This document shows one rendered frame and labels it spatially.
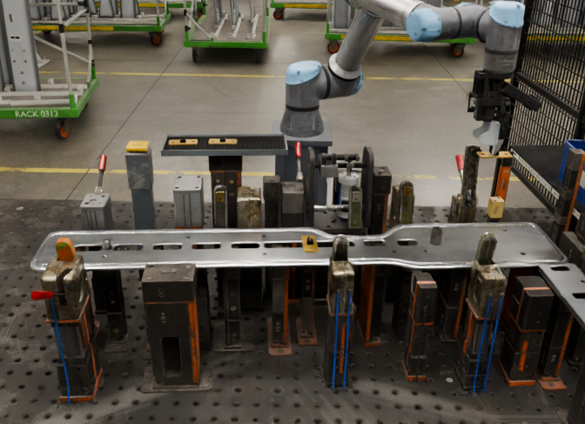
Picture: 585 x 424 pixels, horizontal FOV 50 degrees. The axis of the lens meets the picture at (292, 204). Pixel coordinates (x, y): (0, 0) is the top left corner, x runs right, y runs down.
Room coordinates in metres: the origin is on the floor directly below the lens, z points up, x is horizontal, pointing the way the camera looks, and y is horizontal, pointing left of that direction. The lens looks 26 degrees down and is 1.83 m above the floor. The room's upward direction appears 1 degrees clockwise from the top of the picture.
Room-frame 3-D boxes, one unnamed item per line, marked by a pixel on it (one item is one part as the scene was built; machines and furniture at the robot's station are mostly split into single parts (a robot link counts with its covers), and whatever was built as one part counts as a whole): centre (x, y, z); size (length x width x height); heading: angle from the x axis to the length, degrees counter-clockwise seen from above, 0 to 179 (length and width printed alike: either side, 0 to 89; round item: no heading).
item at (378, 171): (1.68, -0.26, 0.91); 0.07 x 0.05 x 0.42; 4
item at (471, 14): (1.56, -0.42, 1.56); 0.11 x 0.11 x 0.08; 27
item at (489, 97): (1.48, -0.48, 1.41); 0.09 x 0.08 x 0.12; 94
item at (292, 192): (1.64, 0.00, 0.89); 0.13 x 0.11 x 0.38; 4
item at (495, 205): (1.61, -0.58, 0.88); 0.04 x 0.04 x 0.36; 4
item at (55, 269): (1.22, 0.52, 0.88); 0.15 x 0.11 x 0.36; 4
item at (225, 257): (1.44, -0.03, 1.00); 1.38 x 0.22 x 0.02; 94
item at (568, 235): (1.49, -0.78, 0.85); 0.12 x 0.03 x 0.30; 4
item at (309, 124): (2.07, -0.03, 1.15); 0.15 x 0.15 x 0.10
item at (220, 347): (1.43, 0.16, 0.84); 0.13 x 0.11 x 0.29; 4
